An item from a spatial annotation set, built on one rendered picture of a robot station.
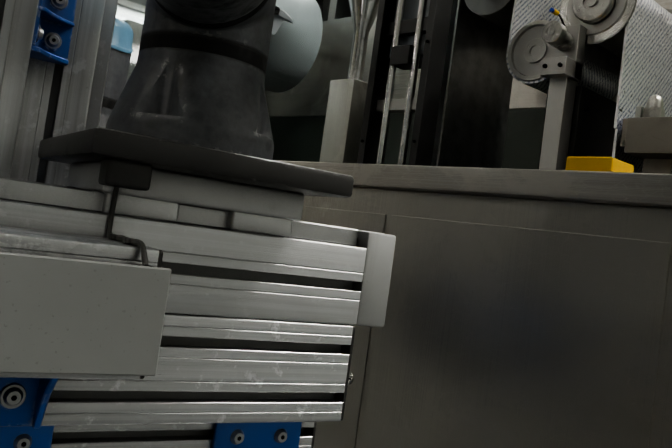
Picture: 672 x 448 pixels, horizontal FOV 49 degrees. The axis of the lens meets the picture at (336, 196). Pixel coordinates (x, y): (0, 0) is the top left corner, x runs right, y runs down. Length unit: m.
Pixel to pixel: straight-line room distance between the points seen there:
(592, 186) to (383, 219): 0.40
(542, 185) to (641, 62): 0.46
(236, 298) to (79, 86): 0.33
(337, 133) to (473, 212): 0.78
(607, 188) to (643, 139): 0.29
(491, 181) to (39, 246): 0.78
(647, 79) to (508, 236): 0.50
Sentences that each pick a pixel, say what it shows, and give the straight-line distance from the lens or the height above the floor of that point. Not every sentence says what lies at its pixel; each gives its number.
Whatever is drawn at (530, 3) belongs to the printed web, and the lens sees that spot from 1.62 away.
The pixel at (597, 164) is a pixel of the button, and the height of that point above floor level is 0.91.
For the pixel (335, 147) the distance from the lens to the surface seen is 1.90.
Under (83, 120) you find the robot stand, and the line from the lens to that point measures 0.85.
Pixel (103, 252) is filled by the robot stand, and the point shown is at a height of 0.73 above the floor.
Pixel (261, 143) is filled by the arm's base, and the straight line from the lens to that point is 0.65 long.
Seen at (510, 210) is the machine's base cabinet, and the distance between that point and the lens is 1.15.
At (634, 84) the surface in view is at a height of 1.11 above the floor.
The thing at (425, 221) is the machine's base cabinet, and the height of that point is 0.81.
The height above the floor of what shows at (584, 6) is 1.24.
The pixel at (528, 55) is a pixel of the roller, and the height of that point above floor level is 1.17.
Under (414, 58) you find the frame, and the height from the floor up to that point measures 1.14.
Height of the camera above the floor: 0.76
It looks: 3 degrees up
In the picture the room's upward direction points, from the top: 8 degrees clockwise
